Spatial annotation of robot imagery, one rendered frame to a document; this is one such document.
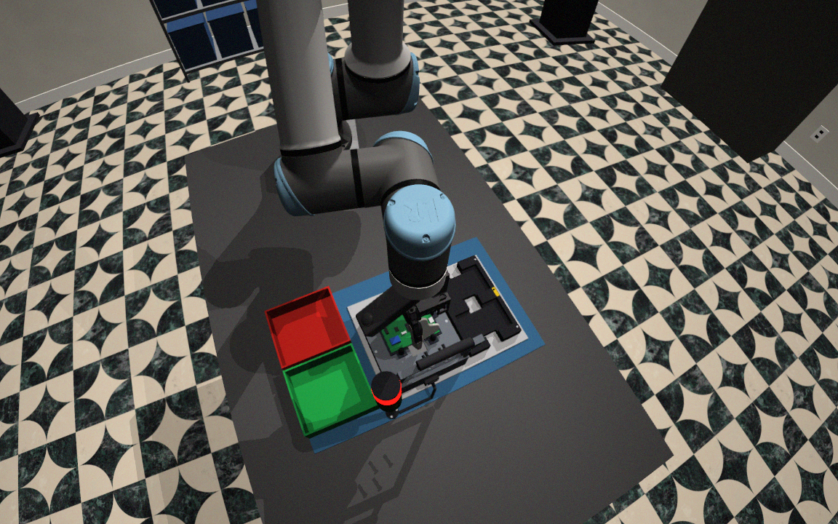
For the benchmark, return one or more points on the green circuit board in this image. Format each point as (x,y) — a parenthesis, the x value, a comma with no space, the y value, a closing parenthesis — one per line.
(397,334)

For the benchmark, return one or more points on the green open-top bin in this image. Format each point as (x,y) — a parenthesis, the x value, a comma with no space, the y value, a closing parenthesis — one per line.
(329,391)

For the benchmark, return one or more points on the red bin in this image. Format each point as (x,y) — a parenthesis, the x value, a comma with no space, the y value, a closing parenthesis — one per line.
(308,325)

